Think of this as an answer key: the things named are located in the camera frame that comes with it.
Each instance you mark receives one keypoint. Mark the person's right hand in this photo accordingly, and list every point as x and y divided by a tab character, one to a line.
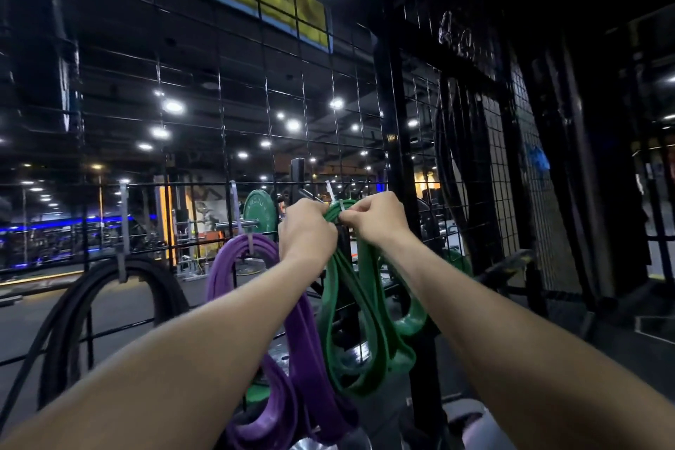
379	220

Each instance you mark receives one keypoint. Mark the person's left hand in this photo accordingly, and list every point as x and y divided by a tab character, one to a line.
303	233

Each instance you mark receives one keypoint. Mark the person's left fingers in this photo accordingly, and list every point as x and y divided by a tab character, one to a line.
316	206

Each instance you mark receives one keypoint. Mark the person's right fingers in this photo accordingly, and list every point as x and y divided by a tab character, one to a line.
354	209

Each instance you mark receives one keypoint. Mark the green resistance band bundle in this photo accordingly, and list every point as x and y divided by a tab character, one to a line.
369	318

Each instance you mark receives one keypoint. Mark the person's left forearm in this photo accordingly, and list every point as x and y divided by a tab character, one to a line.
174	365

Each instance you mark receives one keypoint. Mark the person's right forearm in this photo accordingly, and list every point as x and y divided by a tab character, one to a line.
506	354

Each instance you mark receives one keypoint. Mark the silver metal hook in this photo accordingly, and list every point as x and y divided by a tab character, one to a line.
330	191
124	223
236	207

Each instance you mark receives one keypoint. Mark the green weight plate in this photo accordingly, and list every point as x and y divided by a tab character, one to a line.
259	209

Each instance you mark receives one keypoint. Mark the purple resistance band bundle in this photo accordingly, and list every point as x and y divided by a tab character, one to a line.
311	354

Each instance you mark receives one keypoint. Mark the black fine mesh panel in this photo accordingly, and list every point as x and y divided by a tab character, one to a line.
495	149

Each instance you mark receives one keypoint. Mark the blue cloth on mesh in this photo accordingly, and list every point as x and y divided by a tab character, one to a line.
539	158

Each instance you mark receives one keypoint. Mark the black resistance band bundle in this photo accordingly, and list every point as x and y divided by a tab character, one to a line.
68	318

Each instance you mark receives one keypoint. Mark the black steel rack post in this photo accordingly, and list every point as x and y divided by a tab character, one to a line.
393	96

